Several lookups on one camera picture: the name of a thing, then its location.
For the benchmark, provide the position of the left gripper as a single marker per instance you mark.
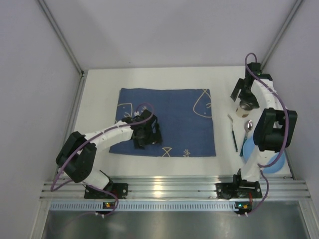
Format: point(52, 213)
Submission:
point(154, 134)

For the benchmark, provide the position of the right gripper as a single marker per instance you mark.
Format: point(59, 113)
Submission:
point(240, 87)

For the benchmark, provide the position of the beige cup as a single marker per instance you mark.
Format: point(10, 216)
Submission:
point(243, 109)

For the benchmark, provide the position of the blue cloth placemat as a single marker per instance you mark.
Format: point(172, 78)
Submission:
point(184, 117)

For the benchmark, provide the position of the black handled knife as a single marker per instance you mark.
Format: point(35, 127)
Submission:
point(233, 133)

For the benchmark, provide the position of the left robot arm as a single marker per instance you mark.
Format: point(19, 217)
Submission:
point(77, 156)

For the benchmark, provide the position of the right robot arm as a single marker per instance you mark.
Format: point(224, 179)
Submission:
point(273, 132)

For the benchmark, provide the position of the spoon with blue handle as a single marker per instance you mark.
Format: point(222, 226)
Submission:
point(248, 127)

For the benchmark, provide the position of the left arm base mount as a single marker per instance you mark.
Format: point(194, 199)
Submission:
point(120, 190)

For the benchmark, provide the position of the right frame post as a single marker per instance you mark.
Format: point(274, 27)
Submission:
point(283, 27)

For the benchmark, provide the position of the frame post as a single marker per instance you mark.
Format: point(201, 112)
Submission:
point(57, 30)
point(283, 27)

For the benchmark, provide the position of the left frame post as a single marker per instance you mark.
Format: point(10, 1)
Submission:
point(57, 30)

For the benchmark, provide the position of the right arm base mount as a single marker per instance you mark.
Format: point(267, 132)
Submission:
point(238, 189)

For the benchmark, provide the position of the aluminium rail beam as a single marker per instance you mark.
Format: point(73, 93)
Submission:
point(198, 188)

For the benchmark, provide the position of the perforated cable duct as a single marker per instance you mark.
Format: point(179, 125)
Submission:
point(150, 206)

